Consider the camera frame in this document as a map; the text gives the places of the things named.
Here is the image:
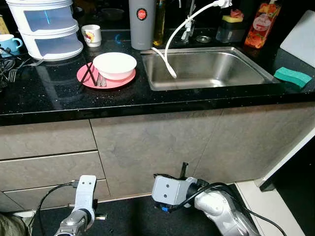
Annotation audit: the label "blue mug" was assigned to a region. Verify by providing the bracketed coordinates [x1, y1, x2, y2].
[0, 34, 24, 55]

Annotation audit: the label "white stacked drawer container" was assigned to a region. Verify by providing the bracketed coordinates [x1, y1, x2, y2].
[5, 0, 84, 61]

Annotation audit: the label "clear holder with yellow sponge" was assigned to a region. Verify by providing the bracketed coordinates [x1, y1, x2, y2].
[216, 9, 247, 44]

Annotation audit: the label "olive oil bottle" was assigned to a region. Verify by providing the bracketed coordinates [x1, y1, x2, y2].
[153, 0, 167, 47]

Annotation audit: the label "person leg olive trousers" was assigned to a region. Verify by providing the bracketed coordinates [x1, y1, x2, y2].
[0, 213, 29, 236]

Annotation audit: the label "white bowl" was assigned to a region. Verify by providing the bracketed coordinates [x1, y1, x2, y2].
[93, 52, 138, 81]

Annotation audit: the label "orange dish soap bottle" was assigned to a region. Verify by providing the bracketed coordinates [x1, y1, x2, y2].
[244, 0, 282, 49]

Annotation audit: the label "pink plate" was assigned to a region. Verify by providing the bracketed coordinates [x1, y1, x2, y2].
[76, 61, 137, 90]

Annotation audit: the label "green sponge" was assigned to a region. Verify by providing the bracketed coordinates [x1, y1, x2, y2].
[273, 66, 313, 89]

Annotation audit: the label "round chrome counter cap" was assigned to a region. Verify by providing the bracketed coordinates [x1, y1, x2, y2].
[195, 35, 212, 44]

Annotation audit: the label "tall grey bottle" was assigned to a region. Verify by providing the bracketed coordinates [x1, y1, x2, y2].
[128, 0, 157, 51]

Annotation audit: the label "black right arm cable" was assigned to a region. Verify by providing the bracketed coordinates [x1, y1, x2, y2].
[162, 181, 287, 236]

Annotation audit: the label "chrome faucet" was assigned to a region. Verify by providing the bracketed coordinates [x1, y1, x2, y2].
[179, 0, 198, 42]

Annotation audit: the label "white flexible hose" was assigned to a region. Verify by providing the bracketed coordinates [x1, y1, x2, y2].
[151, 0, 232, 80]

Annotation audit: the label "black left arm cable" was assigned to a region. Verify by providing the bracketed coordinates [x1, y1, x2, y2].
[35, 180, 80, 233]

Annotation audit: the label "white cutting board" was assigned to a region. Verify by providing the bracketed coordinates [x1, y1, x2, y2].
[280, 9, 315, 67]

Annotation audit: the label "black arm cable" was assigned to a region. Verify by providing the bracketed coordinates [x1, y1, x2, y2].
[35, 180, 80, 233]
[162, 181, 287, 236]

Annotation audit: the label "white printed mug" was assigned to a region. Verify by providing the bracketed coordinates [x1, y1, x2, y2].
[81, 24, 102, 48]

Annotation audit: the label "stainless steel sink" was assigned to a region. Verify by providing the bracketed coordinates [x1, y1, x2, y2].
[141, 46, 280, 92]

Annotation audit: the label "grey drawer front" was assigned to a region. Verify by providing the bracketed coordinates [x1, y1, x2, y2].
[0, 179, 112, 213]
[0, 151, 107, 193]
[0, 119, 98, 161]

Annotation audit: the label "grey cabinet door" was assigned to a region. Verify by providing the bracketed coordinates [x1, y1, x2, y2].
[194, 100, 315, 186]
[90, 109, 225, 198]

